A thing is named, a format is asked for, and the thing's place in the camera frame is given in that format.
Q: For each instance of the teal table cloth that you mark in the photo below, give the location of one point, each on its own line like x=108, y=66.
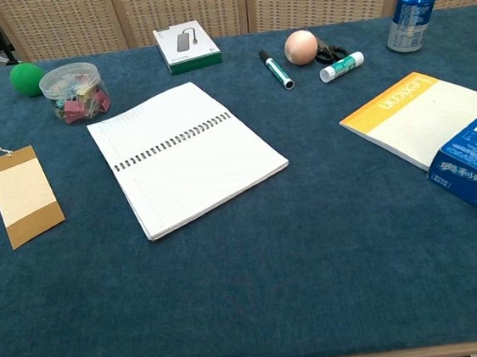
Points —
x=250, y=292

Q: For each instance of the spiral notebook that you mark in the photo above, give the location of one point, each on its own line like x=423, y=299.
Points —
x=203, y=169

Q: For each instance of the brown cream bookmark with tassel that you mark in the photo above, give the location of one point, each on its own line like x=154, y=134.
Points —
x=24, y=192

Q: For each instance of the clear jar of binder clips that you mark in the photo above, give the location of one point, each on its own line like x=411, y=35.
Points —
x=74, y=93

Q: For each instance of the blue Oreo cookie box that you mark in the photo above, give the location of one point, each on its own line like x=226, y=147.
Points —
x=476, y=170

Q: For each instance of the green ball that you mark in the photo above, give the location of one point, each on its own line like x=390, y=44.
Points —
x=25, y=79

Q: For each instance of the blue soda can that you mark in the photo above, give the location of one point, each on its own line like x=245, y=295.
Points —
x=411, y=15

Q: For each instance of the peach ball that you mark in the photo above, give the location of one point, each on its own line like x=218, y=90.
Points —
x=300, y=47

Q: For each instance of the white green glue stick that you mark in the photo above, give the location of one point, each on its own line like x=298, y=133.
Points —
x=342, y=66

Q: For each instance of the green whiteboard marker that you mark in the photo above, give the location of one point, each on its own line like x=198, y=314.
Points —
x=277, y=70

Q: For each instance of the white green-edged hub box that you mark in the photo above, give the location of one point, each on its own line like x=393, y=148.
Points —
x=186, y=43

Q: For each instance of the yellow Lexicon notepad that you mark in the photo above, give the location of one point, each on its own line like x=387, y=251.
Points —
x=420, y=117

